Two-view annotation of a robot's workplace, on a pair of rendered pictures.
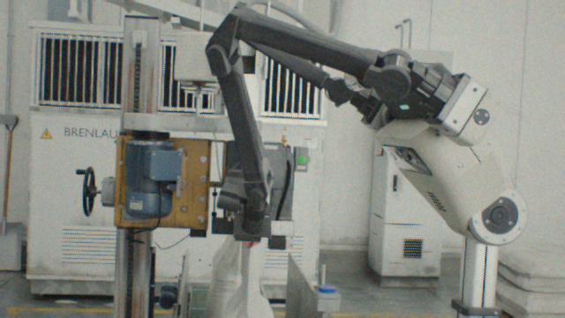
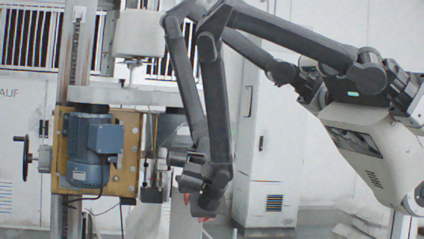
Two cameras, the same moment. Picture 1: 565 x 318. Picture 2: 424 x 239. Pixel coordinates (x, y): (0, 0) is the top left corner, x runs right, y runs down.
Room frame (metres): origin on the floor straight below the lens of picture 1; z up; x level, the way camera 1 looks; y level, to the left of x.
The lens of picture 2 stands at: (0.10, 0.32, 1.44)
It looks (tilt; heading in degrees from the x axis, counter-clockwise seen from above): 3 degrees down; 352
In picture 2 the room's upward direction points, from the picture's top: 5 degrees clockwise
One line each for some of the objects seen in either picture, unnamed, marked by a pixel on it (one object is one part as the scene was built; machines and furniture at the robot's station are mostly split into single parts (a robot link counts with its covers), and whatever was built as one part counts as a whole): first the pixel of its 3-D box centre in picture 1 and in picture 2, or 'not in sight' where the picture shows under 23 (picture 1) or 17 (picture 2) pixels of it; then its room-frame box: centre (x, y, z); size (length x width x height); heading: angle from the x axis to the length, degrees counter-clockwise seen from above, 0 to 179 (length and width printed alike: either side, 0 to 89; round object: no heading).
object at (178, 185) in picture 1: (177, 170); (112, 141); (2.20, 0.36, 1.23); 0.28 x 0.07 x 0.16; 7
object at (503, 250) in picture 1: (526, 253); (374, 206); (4.80, -1.84, 0.56); 0.66 x 0.43 x 0.15; 94
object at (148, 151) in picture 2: (217, 162); (144, 133); (2.38, 0.24, 1.26); 0.22 x 0.05 x 0.16; 7
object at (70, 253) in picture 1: (182, 164); (65, 122); (5.50, 0.85, 1.05); 2.28 x 1.16 x 2.09; 97
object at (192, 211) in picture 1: (163, 180); (92, 149); (2.37, 0.43, 1.18); 0.34 x 0.25 x 0.31; 97
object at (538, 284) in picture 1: (534, 275); (381, 225); (4.60, -1.83, 0.44); 0.66 x 0.42 x 0.14; 1
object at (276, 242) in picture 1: (281, 242); not in sight; (2.33, -0.01, 0.98); 0.09 x 0.05 x 0.05; 97
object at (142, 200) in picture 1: (149, 178); (89, 149); (2.12, 0.43, 1.21); 0.15 x 0.15 x 0.25
